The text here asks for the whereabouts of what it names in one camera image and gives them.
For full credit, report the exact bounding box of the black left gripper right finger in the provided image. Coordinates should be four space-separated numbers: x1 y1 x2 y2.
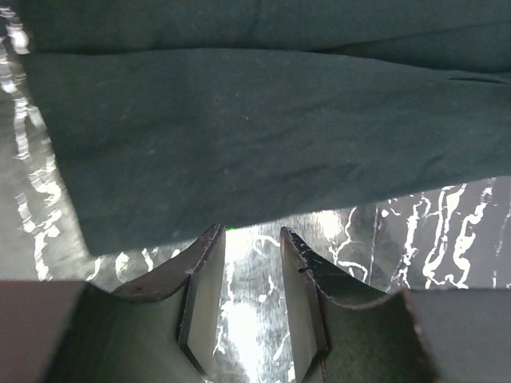
280 227 510 382

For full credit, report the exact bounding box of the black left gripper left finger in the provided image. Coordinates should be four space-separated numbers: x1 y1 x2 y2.
1 225 226 382

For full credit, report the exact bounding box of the black t shirt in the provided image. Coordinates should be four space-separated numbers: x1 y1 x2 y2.
16 1 510 255

